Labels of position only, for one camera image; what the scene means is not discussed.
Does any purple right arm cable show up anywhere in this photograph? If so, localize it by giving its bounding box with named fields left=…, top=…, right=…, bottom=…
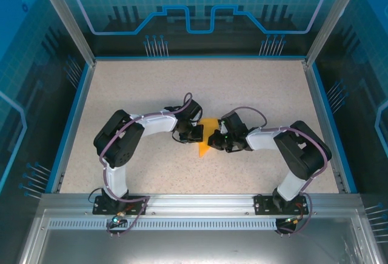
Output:
left=230, top=105, right=332, bottom=235

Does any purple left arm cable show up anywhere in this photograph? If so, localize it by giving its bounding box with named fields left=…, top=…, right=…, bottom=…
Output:
left=99, top=91, right=152, bottom=237

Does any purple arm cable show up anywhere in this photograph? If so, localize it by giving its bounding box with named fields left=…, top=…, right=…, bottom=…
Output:
left=230, top=105, right=332, bottom=235
left=99, top=91, right=152, bottom=237

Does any slotted grey cable duct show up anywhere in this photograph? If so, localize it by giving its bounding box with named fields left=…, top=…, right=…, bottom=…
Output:
left=47, top=219, right=279, bottom=231

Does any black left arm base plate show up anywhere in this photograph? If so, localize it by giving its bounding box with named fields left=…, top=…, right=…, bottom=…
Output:
left=92, top=195, right=149, bottom=216

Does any orange cloth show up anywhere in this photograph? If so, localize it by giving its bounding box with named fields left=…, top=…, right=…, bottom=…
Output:
left=195, top=117, right=221, bottom=158

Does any metal cable connector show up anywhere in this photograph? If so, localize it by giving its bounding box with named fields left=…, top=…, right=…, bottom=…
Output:
left=283, top=214, right=304, bottom=225
left=109, top=212, right=127, bottom=228

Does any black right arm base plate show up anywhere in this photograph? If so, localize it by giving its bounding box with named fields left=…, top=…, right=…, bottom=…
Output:
left=253, top=194, right=310, bottom=216

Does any aluminium mounting rail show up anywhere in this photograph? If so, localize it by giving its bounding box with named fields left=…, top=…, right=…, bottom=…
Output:
left=41, top=193, right=362, bottom=215

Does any aluminium frame post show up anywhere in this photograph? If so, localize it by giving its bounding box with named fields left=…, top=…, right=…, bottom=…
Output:
left=304, top=0, right=366, bottom=67
left=33, top=0, right=97, bottom=66

